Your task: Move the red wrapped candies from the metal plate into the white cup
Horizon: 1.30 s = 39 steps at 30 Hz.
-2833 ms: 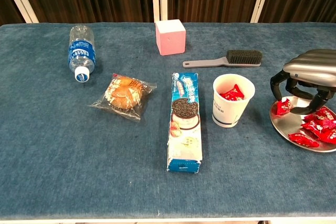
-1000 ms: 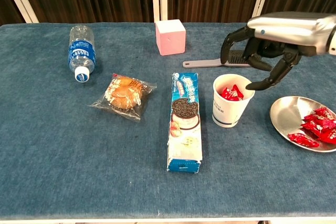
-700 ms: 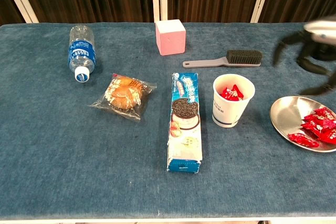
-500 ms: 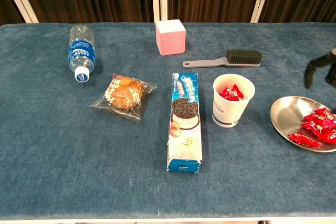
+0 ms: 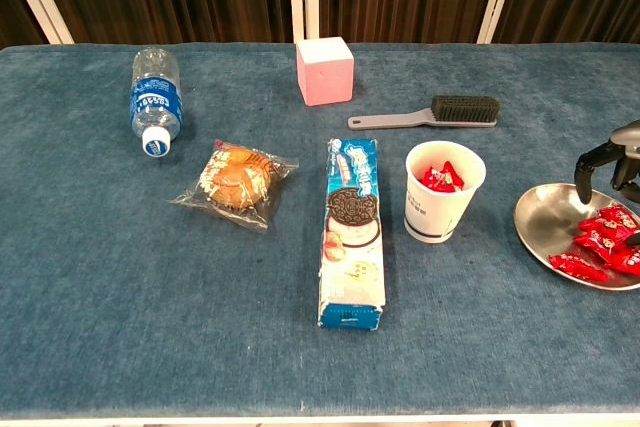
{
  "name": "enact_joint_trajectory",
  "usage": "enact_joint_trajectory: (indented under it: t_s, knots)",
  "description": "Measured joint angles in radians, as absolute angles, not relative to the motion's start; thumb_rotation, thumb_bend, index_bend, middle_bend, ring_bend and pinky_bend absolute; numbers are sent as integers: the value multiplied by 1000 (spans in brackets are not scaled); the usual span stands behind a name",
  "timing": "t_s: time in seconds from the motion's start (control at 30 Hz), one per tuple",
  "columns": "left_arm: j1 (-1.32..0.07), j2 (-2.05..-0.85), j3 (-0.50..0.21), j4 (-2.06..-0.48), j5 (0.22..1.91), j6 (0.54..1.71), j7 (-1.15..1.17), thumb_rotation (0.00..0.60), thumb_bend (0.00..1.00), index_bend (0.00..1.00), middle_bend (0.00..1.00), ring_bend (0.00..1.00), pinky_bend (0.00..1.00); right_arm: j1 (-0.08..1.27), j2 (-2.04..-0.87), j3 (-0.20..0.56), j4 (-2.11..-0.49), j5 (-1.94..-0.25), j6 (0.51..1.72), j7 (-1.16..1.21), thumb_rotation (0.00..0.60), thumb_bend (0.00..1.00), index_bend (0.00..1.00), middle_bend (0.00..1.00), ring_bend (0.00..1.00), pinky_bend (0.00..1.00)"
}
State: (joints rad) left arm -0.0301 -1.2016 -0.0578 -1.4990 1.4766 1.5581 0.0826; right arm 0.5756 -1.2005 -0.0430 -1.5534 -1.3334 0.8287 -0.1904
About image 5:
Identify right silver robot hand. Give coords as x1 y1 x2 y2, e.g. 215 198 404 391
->
573 120 640 247

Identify bread in clear wrapper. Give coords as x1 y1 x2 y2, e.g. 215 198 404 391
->
168 139 300 233

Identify white paper cup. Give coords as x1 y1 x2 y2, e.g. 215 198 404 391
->
403 140 488 245

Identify blue velvet table cover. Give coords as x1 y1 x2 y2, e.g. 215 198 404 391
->
0 41 640 421

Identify round metal plate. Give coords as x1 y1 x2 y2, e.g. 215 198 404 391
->
513 182 640 291

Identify pink foam cube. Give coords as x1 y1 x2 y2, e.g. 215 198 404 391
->
294 37 355 107

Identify clear water bottle blue label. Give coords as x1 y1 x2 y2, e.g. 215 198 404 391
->
129 46 185 160

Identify red candy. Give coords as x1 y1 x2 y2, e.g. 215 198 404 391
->
548 252 610 282
607 246 640 276
439 160 465 193
421 164 449 193
578 205 640 233
573 230 626 261

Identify blue sandwich cookie box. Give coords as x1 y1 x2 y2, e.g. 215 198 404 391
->
316 137 387 333

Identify grey brush black bristles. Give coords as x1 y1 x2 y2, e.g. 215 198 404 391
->
347 94 501 131

